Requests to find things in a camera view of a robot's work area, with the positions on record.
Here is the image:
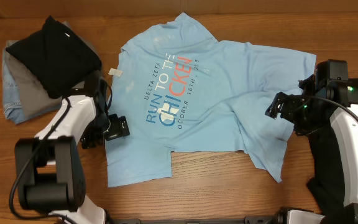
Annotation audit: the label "light blue printed t-shirt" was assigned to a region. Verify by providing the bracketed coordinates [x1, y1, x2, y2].
[106, 14, 316, 187]

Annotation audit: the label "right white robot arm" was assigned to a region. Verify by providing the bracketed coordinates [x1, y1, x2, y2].
[265, 59, 358, 223]

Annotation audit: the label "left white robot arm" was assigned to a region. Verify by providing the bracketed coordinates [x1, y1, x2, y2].
[9, 70, 130, 223]

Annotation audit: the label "black garment pile right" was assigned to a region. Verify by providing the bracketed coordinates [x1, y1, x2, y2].
[307, 125, 345, 215]

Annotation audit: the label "folded grey garment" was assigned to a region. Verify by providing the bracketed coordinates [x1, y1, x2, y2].
[5, 17, 102, 117]

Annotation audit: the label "folded black garment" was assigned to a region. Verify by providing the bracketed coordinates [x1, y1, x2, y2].
[6, 16, 102, 98]

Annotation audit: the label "folded blue jeans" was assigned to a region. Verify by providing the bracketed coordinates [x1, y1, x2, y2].
[2, 50, 62, 124]

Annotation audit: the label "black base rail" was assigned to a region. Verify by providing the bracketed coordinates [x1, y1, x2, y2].
[106, 216, 283, 224]

